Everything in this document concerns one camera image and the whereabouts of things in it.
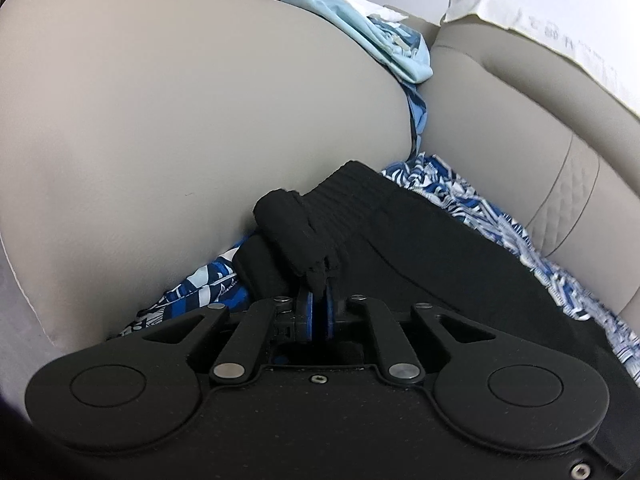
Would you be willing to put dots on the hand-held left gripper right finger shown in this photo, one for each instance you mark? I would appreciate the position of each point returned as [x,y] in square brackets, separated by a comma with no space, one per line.
[328,316]

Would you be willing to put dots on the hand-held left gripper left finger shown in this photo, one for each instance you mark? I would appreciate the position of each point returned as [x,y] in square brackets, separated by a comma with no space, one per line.
[305,316]

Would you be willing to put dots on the black pants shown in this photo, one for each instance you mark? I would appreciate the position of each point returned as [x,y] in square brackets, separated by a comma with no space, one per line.
[440,260]

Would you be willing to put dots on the blue white patterned blanket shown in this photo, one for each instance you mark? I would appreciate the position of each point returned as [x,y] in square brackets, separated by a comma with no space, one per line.
[505,230]

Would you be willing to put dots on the beige leather sofa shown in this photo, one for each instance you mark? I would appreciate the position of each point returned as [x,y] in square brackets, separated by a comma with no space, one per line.
[175,135]

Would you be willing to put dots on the light blue cloth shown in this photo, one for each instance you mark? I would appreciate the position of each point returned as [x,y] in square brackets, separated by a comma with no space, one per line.
[370,35]

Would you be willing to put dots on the white paper sheet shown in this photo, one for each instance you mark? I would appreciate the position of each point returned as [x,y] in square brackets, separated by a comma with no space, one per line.
[565,35]

